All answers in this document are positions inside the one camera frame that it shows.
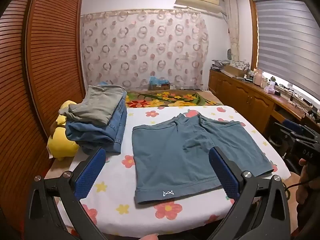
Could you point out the circle-patterned sheer curtain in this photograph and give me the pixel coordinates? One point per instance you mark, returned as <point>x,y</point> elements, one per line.
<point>140,50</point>

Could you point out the floral fabric bundle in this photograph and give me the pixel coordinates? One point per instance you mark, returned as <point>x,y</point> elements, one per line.
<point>241,65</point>

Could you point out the grey striped window blind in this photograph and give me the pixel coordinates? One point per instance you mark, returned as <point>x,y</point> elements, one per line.
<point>282,37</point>

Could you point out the small grey fan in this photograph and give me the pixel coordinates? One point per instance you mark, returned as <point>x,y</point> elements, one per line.
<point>229,54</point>

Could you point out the grey patterned fabric pile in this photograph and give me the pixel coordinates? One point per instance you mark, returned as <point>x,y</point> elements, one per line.
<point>220,63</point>

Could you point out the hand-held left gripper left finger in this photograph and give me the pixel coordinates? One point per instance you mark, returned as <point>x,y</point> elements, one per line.
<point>90,172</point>

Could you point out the small cardboard box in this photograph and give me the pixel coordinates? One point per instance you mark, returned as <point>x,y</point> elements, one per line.
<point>160,87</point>

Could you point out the blue denim jeans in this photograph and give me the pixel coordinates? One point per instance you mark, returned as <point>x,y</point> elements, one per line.
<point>110,135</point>

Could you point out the person's left hand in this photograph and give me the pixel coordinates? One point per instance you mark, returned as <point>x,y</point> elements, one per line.
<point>148,237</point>

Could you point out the wooden sideboard cabinet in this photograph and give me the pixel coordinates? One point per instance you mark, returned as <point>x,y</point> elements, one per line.
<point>240,92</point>

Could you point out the grey-green folded pants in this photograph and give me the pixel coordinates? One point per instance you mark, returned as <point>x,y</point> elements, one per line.
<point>100,105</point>

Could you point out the wooden louvered wardrobe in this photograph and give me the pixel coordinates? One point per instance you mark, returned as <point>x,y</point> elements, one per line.
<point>50,55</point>

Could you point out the person's right hand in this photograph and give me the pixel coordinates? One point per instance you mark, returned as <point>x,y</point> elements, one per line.
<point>301,192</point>

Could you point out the open flat cardboard box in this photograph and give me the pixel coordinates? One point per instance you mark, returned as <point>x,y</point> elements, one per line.
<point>232,70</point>

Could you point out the teal short pants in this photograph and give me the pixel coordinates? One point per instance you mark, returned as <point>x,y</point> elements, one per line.
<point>162,155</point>

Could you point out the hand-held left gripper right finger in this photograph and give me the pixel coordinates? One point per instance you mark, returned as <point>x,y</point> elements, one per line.
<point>223,177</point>

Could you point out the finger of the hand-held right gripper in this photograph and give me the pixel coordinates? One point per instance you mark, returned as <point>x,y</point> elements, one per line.
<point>292,125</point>
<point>280,129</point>

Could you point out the cream lace curtain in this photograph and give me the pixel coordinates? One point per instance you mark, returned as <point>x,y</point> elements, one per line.
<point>233,30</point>

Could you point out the small green plant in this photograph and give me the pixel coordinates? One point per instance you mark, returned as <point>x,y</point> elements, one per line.
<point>272,80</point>

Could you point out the green floral blanket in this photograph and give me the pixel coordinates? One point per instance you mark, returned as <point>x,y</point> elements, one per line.
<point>175,97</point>

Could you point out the pink bottle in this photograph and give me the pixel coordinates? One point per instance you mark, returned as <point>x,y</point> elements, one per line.
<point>257,77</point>

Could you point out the wooden window frame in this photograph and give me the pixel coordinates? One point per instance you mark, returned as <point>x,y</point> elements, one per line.
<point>253,30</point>

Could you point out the white floral bed sheet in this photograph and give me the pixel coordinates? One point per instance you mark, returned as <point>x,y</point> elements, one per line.
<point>120,180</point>

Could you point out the pink tissue pack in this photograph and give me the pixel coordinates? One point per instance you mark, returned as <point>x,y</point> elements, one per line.
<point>270,89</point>

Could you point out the yellow plush toy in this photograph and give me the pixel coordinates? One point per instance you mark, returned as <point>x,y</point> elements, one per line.
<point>62,145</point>

